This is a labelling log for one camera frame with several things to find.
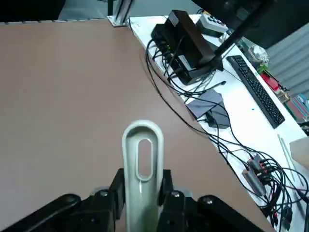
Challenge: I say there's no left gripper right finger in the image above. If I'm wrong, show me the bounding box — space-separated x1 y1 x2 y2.
158 169 264 232

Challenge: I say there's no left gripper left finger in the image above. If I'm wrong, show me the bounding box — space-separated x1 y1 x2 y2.
0 169 126 232

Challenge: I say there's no pale green plastic dustpan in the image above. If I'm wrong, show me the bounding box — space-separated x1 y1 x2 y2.
122 119 165 232

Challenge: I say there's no grey power strip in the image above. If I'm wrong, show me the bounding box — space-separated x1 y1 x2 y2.
247 154 266 175
242 168 268 197

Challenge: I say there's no grey flat box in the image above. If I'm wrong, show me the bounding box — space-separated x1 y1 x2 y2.
185 88 224 121

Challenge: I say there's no grey rod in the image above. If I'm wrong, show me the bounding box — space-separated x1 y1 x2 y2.
277 134 305 187

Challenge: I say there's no cardboard box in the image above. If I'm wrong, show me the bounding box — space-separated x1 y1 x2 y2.
289 137 309 174

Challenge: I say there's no black flat box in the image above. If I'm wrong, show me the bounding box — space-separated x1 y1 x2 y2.
173 54 224 86

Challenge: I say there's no black keyboard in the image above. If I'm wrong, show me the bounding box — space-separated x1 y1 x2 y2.
226 55 286 129

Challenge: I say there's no red box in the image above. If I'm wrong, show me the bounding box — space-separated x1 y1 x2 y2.
260 72 282 92

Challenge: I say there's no dark brown tall box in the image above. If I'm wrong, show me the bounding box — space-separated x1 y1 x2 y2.
168 10 218 65

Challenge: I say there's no white button box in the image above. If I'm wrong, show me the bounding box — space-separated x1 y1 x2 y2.
195 13 229 37

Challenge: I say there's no black cable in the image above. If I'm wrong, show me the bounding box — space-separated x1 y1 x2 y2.
144 38 211 138

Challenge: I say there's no black network switch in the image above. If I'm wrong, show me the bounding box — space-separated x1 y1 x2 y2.
151 23 188 64

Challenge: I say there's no aluminium table edge rail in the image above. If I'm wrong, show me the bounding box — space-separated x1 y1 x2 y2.
0 18 108 25

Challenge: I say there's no aluminium frame post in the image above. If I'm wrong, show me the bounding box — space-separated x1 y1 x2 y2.
106 0 134 28

